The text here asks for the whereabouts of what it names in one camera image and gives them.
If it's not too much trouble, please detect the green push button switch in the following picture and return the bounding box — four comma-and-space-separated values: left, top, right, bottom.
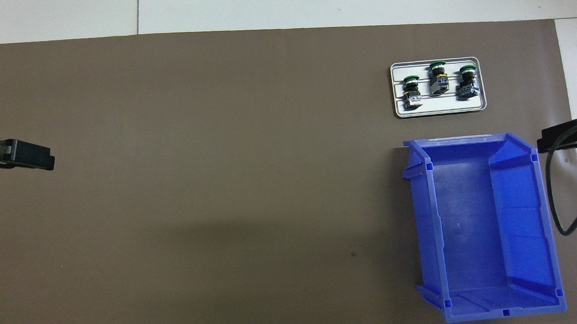
402, 75, 423, 111
428, 60, 451, 97
455, 64, 481, 101

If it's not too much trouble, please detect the brown table mat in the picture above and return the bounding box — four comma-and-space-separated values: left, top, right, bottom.
0, 8, 577, 324

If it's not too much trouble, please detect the blue plastic storage bin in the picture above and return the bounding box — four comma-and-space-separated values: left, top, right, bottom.
400, 129, 568, 324

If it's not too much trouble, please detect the grey metal tray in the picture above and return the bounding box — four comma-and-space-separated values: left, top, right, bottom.
389, 56, 489, 120

